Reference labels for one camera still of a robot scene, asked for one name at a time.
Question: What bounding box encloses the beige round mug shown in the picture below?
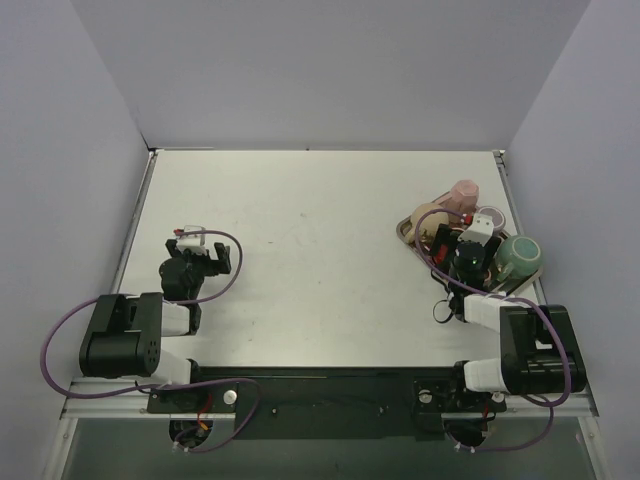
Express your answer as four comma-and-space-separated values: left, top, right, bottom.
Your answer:
404, 203, 449, 245

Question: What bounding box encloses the purple mug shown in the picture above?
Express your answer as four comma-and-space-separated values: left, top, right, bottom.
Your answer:
477, 206, 506, 234

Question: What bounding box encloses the green mug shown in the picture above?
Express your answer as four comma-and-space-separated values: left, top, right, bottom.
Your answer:
495, 235, 543, 281

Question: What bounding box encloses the pink faceted mug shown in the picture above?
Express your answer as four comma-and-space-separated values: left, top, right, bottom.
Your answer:
435, 180, 479, 214

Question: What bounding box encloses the red mug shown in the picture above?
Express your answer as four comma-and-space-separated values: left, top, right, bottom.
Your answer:
430, 226, 452, 265

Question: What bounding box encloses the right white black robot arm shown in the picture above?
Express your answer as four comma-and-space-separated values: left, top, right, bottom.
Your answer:
428, 224, 587, 409

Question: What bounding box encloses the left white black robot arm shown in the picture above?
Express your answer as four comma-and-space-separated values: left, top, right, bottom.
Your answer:
79, 235, 232, 412

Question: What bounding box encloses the metal tray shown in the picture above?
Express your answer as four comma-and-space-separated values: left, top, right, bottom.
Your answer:
396, 185, 543, 295

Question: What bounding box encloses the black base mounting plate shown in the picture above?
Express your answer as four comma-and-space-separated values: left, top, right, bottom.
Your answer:
147, 367, 506, 440

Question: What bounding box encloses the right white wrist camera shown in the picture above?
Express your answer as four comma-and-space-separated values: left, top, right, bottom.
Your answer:
458, 213, 494, 246

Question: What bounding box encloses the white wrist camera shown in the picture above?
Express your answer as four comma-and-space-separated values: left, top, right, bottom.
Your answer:
174, 225, 208, 255
458, 213, 494, 246

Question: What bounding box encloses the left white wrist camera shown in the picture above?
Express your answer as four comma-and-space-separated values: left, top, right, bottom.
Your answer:
174, 225, 208, 255

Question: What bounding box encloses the aluminium front rail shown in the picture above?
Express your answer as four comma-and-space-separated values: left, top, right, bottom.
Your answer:
62, 379, 598, 419

